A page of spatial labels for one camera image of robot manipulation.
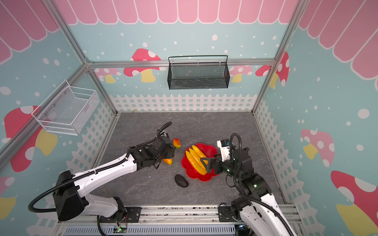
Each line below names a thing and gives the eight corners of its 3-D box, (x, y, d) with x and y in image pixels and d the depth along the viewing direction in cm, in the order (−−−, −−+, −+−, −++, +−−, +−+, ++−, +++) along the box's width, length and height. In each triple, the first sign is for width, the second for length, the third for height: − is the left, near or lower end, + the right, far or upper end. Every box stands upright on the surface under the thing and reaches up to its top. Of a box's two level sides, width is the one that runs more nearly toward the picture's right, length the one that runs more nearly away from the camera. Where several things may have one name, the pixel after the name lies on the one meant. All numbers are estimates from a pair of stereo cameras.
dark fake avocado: (173, 180, 87) (172, 177, 84) (178, 175, 89) (178, 172, 86) (183, 190, 83) (183, 188, 80) (188, 185, 85) (188, 182, 82)
